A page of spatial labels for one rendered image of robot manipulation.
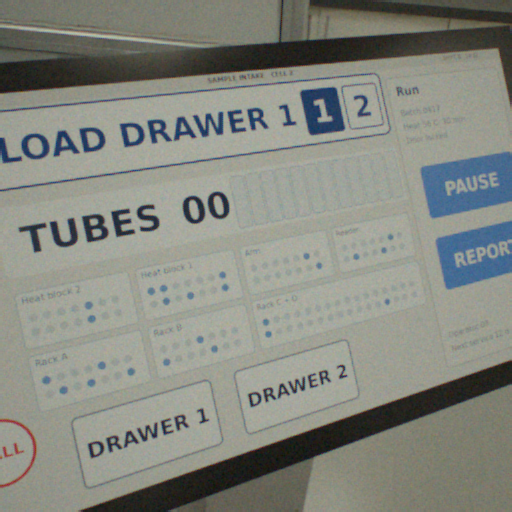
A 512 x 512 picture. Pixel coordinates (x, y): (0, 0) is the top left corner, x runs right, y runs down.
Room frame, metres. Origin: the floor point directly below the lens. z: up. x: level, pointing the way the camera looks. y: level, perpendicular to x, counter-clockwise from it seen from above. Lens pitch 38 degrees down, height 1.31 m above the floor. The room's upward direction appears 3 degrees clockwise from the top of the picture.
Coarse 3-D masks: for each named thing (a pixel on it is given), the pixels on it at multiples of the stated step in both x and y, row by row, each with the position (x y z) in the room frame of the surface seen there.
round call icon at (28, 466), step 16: (0, 416) 0.19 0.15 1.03; (16, 416) 0.19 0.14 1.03; (32, 416) 0.19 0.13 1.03; (0, 432) 0.18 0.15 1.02; (16, 432) 0.18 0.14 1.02; (32, 432) 0.18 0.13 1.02; (0, 448) 0.17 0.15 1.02; (16, 448) 0.17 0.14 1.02; (32, 448) 0.18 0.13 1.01; (0, 464) 0.17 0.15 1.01; (16, 464) 0.17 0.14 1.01; (32, 464) 0.17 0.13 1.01; (0, 480) 0.16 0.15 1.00; (16, 480) 0.16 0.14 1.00; (32, 480) 0.16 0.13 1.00
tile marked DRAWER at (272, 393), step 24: (288, 360) 0.25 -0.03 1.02; (312, 360) 0.26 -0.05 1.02; (336, 360) 0.26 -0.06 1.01; (240, 384) 0.23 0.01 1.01; (264, 384) 0.24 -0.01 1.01; (288, 384) 0.24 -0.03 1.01; (312, 384) 0.25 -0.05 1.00; (336, 384) 0.25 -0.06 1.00; (240, 408) 0.22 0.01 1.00; (264, 408) 0.23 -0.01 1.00; (288, 408) 0.23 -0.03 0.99; (312, 408) 0.24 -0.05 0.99
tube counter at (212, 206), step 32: (320, 160) 0.36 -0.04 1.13; (352, 160) 0.37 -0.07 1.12; (384, 160) 0.38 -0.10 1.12; (192, 192) 0.31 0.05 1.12; (224, 192) 0.32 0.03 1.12; (256, 192) 0.33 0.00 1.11; (288, 192) 0.34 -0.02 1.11; (320, 192) 0.34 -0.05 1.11; (352, 192) 0.35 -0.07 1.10; (384, 192) 0.36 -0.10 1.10; (192, 224) 0.30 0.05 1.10; (224, 224) 0.31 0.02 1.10; (256, 224) 0.31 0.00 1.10
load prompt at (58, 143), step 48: (144, 96) 0.35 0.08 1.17; (192, 96) 0.36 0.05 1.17; (240, 96) 0.37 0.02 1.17; (288, 96) 0.39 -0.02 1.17; (336, 96) 0.40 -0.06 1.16; (0, 144) 0.30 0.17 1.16; (48, 144) 0.30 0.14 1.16; (96, 144) 0.31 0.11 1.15; (144, 144) 0.33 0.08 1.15; (192, 144) 0.34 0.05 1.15; (240, 144) 0.35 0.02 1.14; (288, 144) 0.36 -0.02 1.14; (0, 192) 0.28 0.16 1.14
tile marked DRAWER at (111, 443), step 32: (192, 384) 0.23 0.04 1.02; (96, 416) 0.20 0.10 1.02; (128, 416) 0.20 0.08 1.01; (160, 416) 0.21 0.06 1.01; (192, 416) 0.21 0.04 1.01; (96, 448) 0.18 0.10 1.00; (128, 448) 0.19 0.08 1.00; (160, 448) 0.19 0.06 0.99; (192, 448) 0.20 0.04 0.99; (96, 480) 0.17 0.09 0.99
